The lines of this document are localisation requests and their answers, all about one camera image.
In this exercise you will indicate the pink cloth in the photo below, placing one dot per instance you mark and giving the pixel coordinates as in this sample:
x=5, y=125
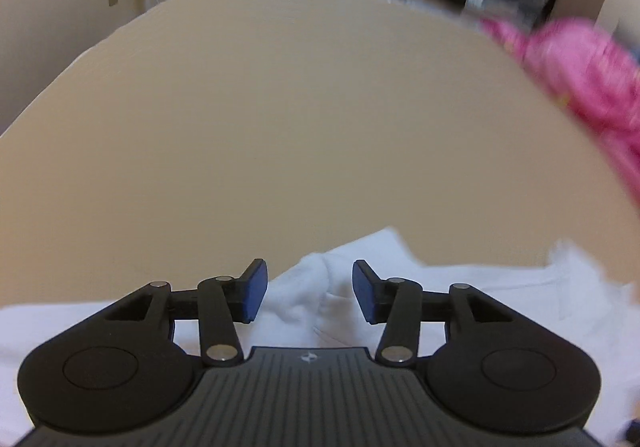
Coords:
x=575, y=67

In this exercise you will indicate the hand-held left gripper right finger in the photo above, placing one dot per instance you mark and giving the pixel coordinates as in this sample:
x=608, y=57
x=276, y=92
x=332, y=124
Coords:
x=362, y=292

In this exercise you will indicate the white garment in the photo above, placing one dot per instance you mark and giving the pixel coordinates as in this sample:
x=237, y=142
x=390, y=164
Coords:
x=300, y=287

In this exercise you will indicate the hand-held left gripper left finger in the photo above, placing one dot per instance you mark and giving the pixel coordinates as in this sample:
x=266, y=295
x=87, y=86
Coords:
x=255, y=289

